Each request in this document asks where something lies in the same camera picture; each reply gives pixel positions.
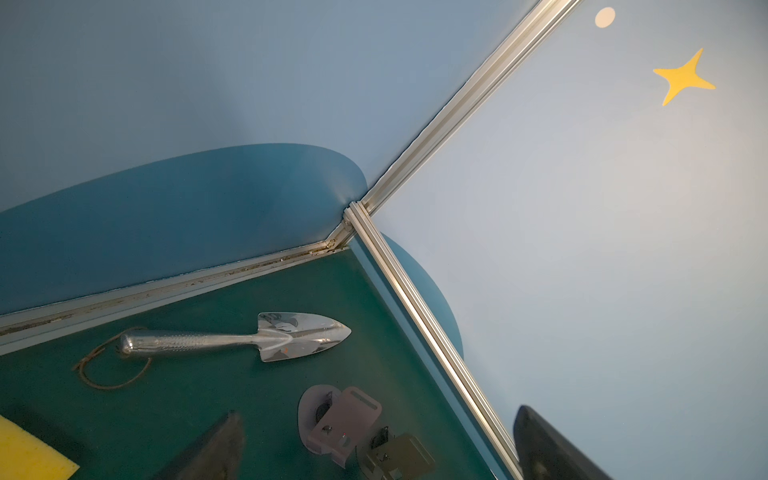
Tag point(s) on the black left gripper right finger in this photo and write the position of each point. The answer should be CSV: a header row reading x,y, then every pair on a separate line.
x,y
545,454

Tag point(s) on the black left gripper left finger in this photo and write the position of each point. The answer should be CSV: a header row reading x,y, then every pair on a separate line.
x,y
216,454

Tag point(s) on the dark grey stand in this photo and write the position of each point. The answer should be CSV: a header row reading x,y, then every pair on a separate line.
x,y
382,455

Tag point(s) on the silver metal garden trowel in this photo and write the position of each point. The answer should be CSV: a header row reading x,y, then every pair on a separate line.
x,y
279,336

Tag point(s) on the yellow sponge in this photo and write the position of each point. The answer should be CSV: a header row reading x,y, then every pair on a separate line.
x,y
24,456

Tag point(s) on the horizontal aluminium frame bar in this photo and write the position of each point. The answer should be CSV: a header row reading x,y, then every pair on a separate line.
x,y
437,340

